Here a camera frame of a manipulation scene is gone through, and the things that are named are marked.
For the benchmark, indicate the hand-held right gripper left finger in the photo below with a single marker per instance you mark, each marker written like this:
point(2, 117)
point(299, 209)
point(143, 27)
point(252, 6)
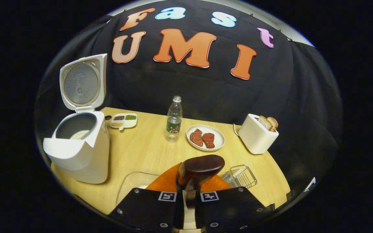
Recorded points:
point(179, 215)

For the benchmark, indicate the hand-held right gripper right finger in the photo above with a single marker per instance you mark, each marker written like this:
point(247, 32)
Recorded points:
point(198, 215)

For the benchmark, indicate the dark brown wooden spoon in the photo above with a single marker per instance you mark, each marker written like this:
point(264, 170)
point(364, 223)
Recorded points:
point(201, 166)

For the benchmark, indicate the white rice cooker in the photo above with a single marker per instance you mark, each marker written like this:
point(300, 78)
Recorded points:
point(86, 161)

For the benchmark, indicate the raw white rice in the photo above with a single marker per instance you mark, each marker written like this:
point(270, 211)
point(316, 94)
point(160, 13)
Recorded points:
point(80, 135)

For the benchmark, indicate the clear plastic container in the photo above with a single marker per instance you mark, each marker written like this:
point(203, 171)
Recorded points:
point(131, 181)

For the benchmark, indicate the white round plate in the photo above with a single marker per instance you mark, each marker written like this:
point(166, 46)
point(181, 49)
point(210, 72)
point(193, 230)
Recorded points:
point(219, 139)

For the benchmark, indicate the clear plastic water bottle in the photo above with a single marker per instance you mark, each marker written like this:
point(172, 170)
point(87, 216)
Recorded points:
point(174, 124)

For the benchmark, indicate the white toaster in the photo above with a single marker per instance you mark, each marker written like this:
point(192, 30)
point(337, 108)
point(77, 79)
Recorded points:
point(256, 139)

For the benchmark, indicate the white divided dish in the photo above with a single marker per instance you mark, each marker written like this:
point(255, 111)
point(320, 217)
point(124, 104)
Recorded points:
point(131, 123)

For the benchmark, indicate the green mung beans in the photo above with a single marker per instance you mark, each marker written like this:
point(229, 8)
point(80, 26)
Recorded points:
point(130, 117)

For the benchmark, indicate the yellow soy beans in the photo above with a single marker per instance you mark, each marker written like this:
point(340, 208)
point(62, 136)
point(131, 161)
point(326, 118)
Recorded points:
point(117, 124)

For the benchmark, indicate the toasted bread slice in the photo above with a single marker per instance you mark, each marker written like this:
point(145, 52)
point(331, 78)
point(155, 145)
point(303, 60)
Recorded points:
point(274, 122)
point(265, 123)

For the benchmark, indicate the dark red beans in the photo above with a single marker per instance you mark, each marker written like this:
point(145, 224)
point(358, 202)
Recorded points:
point(119, 117)

